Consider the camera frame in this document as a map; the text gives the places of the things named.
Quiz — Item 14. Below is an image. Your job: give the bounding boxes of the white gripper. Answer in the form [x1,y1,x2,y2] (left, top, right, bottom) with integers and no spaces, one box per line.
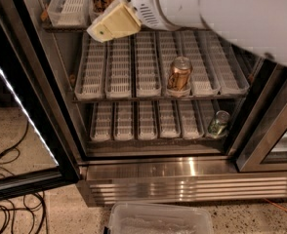
[87,0,170,43]

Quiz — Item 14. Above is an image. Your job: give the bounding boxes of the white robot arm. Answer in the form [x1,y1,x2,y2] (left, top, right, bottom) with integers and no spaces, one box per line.
[87,0,287,66]

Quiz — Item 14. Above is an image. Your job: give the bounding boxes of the copper can middle shelf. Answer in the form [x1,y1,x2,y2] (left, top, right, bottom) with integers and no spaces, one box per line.
[167,56,192,92]

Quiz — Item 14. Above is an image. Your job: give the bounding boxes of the stainless steel display fridge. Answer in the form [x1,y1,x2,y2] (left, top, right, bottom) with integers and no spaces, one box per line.
[13,0,287,206]

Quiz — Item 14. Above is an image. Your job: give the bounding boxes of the green can bottom shelf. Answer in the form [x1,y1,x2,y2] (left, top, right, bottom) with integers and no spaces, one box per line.
[207,110,230,138]

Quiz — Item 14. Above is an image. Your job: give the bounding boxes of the open glass fridge door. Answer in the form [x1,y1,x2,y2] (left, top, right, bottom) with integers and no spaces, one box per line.
[0,0,79,201]

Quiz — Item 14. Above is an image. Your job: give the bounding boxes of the right glass fridge door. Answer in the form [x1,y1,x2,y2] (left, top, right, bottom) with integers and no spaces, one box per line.
[236,85,287,174]

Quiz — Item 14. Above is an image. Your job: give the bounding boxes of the clear plastic container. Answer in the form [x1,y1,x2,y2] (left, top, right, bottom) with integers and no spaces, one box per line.
[103,202,214,234]

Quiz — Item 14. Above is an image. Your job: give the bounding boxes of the top wire shelf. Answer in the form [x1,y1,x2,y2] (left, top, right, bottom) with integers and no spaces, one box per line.
[42,22,87,33]

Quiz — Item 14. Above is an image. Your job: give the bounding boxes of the wire shelf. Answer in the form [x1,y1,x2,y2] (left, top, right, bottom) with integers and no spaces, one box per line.
[72,94,247,103]
[42,22,87,33]
[88,137,224,148]

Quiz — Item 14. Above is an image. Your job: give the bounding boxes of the middle wire shelf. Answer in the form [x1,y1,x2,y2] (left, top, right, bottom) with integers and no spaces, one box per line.
[72,94,247,103]

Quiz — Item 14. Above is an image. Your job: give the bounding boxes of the bottom wire shelf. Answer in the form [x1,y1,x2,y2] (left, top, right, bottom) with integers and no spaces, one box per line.
[88,137,224,148]

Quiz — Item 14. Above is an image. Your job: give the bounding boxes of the black floor cables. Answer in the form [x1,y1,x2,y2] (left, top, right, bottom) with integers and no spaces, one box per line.
[0,120,48,234]

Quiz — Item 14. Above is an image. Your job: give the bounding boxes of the orange floor cable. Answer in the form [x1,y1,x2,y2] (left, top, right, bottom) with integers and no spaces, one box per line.
[264,198,287,216]

